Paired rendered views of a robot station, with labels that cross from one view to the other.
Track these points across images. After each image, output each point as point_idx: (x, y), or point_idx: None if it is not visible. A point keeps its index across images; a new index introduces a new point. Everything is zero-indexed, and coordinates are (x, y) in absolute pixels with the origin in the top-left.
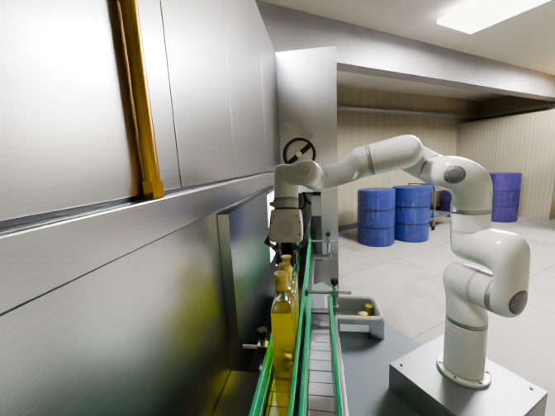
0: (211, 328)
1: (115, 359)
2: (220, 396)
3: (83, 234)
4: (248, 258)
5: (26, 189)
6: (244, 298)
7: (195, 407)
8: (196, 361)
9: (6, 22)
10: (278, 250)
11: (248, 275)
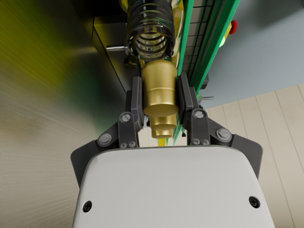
0: (100, 111)
1: None
2: (105, 50)
3: None
4: (28, 103)
5: None
6: (80, 66)
7: (114, 95)
8: (110, 115)
9: None
10: (138, 135)
11: (49, 68)
